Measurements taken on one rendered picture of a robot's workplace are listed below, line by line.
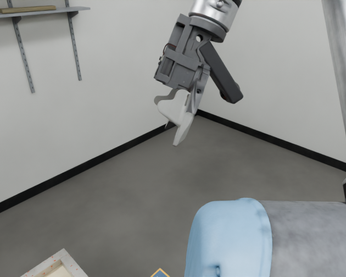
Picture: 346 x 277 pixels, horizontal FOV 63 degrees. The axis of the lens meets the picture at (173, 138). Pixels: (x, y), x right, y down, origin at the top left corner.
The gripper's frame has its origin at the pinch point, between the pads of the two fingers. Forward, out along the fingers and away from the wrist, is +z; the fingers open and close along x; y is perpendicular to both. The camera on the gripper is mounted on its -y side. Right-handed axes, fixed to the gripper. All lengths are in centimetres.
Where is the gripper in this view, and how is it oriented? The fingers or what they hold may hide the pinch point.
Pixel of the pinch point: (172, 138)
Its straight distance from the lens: 51.0
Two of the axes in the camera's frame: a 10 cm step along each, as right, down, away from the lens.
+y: -9.2, -3.6, -1.8
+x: 1.1, 2.2, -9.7
